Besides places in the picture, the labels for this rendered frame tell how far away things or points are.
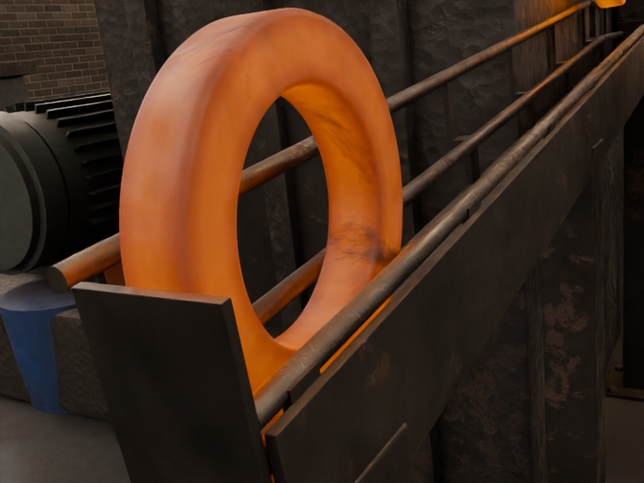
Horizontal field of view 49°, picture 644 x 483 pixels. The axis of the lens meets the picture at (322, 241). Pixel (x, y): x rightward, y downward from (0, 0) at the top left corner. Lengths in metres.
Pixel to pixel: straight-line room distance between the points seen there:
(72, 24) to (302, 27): 8.00
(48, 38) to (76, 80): 0.51
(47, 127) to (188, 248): 1.51
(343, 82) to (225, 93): 0.09
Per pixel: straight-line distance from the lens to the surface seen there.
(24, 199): 1.66
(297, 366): 0.28
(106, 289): 0.27
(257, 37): 0.29
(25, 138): 1.68
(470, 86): 0.92
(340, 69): 0.34
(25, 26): 7.93
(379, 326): 0.32
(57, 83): 8.06
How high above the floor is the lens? 0.73
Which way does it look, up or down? 15 degrees down
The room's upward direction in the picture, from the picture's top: 7 degrees counter-clockwise
